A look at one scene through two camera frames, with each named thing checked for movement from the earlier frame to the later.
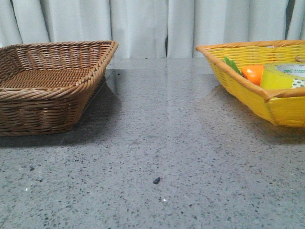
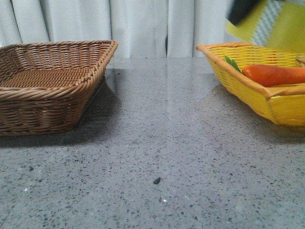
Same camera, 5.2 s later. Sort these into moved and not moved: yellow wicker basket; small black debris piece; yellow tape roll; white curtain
Moved: yellow tape roll
Not moved: small black debris piece; yellow wicker basket; white curtain
